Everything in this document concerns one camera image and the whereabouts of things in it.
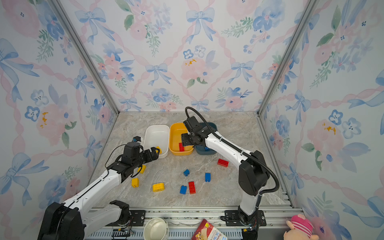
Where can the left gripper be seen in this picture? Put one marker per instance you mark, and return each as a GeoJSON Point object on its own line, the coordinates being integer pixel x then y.
{"type": "Point", "coordinates": [150, 158]}

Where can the yellow lego brick lower left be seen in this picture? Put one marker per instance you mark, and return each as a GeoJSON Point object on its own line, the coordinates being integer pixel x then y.
{"type": "Point", "coordinates": [135, 182]}

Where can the pink plush toy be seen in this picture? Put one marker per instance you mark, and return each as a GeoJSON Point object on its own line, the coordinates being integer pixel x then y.
{"type": "Point", "coordinates": [300, 229]}

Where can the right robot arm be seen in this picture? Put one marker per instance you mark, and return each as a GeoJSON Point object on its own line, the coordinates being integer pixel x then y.
{"type": "Point", "coordinates": [255, 177]}

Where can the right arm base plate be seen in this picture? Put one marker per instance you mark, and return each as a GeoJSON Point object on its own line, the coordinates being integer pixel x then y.
{"type": "Point", "coordinates": [232, 219]}

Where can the large yellow lego brick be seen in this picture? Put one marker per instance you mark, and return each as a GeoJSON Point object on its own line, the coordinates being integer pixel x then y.
{"type": "Point", "coordinates": [158, 187]}

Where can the yellow lego brick near arm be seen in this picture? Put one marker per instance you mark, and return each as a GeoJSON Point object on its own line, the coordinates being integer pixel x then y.
{"type": "Point", "coordinates": [142, 169]}

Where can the red lego brick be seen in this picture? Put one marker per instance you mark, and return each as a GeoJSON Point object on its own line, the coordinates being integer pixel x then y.
{"type": "Point", "coordinates": [192, 188]}
{"type": "Point", "coordinates": [223, 163]}
{"type": "Point", "coordinates": [181, 147]}

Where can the right aluminium corner post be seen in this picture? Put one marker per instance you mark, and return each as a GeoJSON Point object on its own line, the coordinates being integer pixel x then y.
{"type": "Point", "coordinates": [286, 57]}

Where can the small blue lego brick center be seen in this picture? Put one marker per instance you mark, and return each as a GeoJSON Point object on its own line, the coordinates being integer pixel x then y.
{"type": "Point", "coordinates": [186, 173]}

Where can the left aluminium corner post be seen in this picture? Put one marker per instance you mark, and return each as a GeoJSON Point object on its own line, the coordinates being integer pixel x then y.
{"type": "Point", "coordinates": [80, 47]}

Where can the small yellow lego brick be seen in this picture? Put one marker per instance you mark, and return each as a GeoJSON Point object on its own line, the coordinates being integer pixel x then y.
{"type": "Point", "coordinates": [160, 150]}

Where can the snack box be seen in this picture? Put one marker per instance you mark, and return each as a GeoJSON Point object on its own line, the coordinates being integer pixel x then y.
{"type": "Point", "coordinates": [206, 231]}

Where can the aluminium front rail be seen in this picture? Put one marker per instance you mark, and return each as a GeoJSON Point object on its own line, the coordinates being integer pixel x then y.
{"type": "Point", "coordinates": [275, 215]}

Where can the aluminium corner post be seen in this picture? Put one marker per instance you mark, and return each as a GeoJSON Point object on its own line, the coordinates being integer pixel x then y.
{"type": "Point", "coordinates": [80, 47]}
{"type": "Point", "coordinates": [286, 57]}

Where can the blue lego brick bottom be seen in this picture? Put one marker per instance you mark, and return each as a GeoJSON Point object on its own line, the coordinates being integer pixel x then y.
{"type": "Point", "coordinates": [183, 190]}

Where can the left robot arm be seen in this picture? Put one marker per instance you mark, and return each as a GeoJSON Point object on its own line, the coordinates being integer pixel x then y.
{"type": "Point", "coordinates": [74, 220]}

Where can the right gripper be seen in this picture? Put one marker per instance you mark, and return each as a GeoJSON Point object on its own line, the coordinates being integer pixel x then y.
{"type": "Point", "coordinates": [185, 140]}

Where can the yellow plastic container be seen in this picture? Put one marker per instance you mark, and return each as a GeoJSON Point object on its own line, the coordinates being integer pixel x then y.
{"type": "Point", "coordinates": [175, 145]}

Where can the white plastic container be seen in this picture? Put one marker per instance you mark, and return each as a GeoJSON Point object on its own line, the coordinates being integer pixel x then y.
{"type": "Point", "coordinates": [158, 136]}

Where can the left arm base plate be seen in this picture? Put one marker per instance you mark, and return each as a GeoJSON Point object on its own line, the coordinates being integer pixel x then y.
{"type": "Point", "coordinates": [136, 217]}

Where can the dark teal plastic container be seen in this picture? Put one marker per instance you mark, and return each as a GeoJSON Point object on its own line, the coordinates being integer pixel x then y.
{"type": "Point", "coordinates": [201, 150]}

